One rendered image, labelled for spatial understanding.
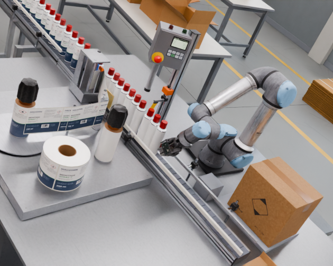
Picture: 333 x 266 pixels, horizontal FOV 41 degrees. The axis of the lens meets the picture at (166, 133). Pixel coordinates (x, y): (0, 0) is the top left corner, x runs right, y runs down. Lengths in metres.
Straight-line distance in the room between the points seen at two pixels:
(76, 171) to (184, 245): 0.57
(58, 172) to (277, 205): 0.98
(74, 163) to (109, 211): 0.28
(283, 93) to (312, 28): 6.16
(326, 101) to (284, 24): 2.87
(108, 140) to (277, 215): 0.85
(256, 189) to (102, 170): 0.73
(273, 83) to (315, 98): 4.02
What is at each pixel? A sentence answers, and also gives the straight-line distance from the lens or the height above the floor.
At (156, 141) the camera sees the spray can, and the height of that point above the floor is 0.97.
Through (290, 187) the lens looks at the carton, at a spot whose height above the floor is 1.12.
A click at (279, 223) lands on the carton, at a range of 2.16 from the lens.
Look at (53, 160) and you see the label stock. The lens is 1.88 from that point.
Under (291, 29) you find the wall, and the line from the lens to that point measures 8.56.
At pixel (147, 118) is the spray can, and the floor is 1.04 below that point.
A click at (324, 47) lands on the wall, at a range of 8.01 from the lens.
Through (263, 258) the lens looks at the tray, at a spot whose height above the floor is 0.84.
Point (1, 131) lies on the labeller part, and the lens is 2.20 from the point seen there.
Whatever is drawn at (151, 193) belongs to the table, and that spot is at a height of 0.83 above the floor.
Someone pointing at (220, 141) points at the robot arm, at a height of 1.02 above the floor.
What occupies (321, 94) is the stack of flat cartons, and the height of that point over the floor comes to 0.21.
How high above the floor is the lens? 2.23
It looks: 32 degrees down
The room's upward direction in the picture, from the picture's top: 24 degrees clockwise
